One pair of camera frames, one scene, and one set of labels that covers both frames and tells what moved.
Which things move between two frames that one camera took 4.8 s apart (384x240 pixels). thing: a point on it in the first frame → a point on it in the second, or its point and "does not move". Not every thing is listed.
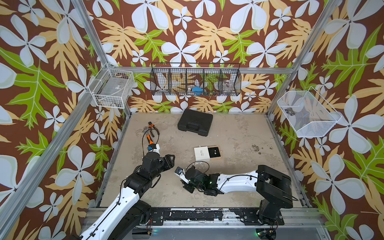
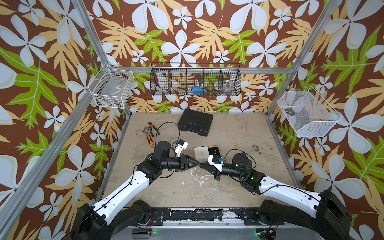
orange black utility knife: x=149 y=139 does not move
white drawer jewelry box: x=206 y=153 does not move
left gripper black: x=167 y=161 → x=183 y=162
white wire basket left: x=112 y=87 does not move
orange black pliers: x=150 y=126 does not move
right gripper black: x=186 y=187 → x=212 y=169
